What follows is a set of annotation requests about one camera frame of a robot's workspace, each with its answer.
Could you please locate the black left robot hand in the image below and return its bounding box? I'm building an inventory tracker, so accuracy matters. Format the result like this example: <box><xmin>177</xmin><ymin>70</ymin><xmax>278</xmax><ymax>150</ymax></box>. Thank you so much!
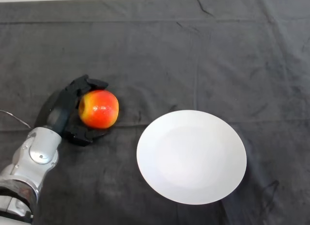
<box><xmin>34</xmin><ymin>74</ymin><xmax>113</xmax><ymax>147</ymax></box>

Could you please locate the red and yellow apple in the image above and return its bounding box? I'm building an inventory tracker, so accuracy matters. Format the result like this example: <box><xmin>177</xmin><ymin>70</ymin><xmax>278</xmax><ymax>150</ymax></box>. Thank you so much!
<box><xmin>77</xmin><ymin>89</ymin><xmax>120</xmax><ymax>130</ymax></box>

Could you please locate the white round plate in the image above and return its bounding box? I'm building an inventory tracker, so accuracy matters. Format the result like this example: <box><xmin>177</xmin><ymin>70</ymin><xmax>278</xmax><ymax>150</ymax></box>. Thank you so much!
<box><xmin>136</xmin><ymin>110</ymin><xmax>248</xmax><ymax>206</ymax></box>

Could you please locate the black table cloth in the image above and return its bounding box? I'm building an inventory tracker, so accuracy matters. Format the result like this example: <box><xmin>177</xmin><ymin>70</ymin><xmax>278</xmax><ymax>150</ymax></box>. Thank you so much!
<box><xmin>0</xmin><ymin>0</ymin><xmax>310</xmax><ymax>225</ymax></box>

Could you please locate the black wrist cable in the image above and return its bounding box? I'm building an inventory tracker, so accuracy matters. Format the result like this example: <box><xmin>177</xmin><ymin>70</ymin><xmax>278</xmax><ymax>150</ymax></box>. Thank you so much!
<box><xmin>0</xmin><ymin>109</ymin><xmax>32</xmax><ymax>129</ymax></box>

